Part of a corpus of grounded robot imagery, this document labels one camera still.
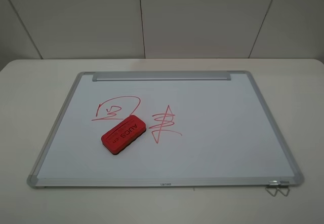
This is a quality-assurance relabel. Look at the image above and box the red whiteboard eraser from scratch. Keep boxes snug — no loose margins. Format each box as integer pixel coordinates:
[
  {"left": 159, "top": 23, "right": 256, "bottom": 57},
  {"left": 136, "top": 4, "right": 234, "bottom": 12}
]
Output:
[{"left": 101, "top": 115, "right": 146, "bottom": 155}]

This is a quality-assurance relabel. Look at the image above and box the grey whiteboard pen tray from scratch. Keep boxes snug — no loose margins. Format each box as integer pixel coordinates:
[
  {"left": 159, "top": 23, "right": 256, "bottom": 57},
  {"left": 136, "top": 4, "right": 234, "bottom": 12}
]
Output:
[{"left": 92, "top": 71, "right": 231, "bottom": 82}]

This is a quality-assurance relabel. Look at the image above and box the white aluminium-framed whiteboard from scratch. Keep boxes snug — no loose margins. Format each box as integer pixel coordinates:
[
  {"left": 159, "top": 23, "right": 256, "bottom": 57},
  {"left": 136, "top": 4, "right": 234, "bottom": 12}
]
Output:
[{"left": 27, "top": 71, "right": 304, "bottom": 188}]

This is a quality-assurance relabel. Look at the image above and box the left metal hanging clip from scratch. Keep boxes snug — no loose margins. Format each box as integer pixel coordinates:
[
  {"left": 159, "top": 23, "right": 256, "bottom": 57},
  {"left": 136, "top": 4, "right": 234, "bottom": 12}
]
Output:
[{"left": 265, "top": 180, "right": 279, "bottom": 197}]

